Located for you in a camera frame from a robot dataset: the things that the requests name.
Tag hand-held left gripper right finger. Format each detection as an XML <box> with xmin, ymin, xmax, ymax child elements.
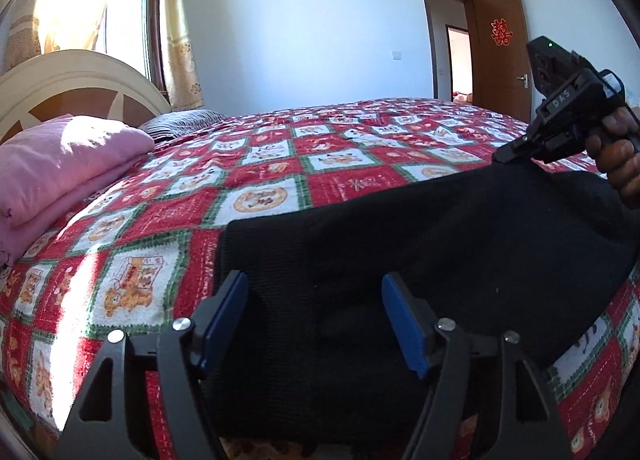
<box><xmin>381</xmin><ymin>271</ymin><xmax>573</xmax><ymax>460</ymax></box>

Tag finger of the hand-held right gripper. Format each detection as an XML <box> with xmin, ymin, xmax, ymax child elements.
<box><xmin>492</xmin><ymin>135</ymin><xmax>538</xmax><ymax>164</ymax></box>

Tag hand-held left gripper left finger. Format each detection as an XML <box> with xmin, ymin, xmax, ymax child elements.
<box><xmin>59</xmin><ymin>270</ymin><xmax>249</xmax><ymax>460</ymax></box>

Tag black pants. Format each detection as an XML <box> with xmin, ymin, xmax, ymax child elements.
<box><xmin>202</xmin><ymin>160</ymin><xmax>632</xmax><ymax>460</ymax></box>

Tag person's right hand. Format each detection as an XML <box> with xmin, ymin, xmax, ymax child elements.
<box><xmin>585</xmin><ymin>107</ymin><xmax>640</xmax><ymax>211</ymax></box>

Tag brown wooden door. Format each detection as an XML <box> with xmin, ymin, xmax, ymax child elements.
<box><xmin>472</xmin><ymin>0</ymin><xmax>532</xmax><ymax>123</ymax></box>

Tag red paper door decoration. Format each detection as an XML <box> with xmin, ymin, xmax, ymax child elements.
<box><xmin>491</xmin><ymin>17</ymin><xmax>516</xmax><ymax>47</ymax></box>

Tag red printed blanket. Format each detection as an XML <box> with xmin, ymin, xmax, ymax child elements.
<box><xmin>0</xmin><ymin>97</ymin><xmax>640</xmax><ymax>460</ymax></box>

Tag grey striped pillow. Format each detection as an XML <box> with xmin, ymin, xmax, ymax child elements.
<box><xmin>137</xmin><ymin>109</ymin><xmax>228</xmax><ymax>142</ymax></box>

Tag pink folded blanket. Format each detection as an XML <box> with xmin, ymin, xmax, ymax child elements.
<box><xmin>0</xmin><ymin>114</ymin><xmax>156</xmax><ymax>266</ymax></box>

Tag yellow patterned curtain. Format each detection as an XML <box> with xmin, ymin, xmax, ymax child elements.
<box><xmin>159</xmin><ymin>0</ymin><xmax>206</xmax><ymax>110</ymax></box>

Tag cream wooden headboard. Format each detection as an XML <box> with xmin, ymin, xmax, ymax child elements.
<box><xmin>0</xmin><ymin>49</ymin><xmax>173</xmax><ymax>146</ymax></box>

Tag window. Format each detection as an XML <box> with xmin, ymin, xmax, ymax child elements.
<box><xmin>102</xmin><ymin>0</ymin><xmax>161</xmax><ymax>91</ymax></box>

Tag sheer yellow curtain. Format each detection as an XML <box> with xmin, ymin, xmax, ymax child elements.
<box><xmin>10</xmin><ymin>0</ymin><xmax>108</xmax><ymax>71</ymax></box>

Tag brown door frame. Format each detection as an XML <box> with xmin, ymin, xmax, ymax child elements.
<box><xmin>420</xmin><ymin>0</ymin><xmax>481</xmax><ymax>103</ymax></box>

